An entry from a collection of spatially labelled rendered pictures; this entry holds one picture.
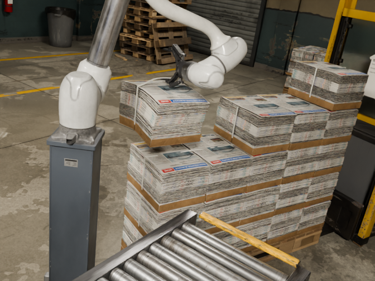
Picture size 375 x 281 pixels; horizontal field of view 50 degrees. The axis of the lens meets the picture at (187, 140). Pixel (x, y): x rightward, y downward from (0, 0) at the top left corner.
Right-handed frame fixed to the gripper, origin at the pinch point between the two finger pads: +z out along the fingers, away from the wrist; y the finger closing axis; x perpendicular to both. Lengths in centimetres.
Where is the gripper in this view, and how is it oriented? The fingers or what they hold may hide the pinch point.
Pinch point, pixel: (165, 63)
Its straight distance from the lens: 200.0
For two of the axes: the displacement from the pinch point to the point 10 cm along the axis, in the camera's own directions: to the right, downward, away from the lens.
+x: 8.2, -0.9, 5.6
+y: -1.0, 9.5, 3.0
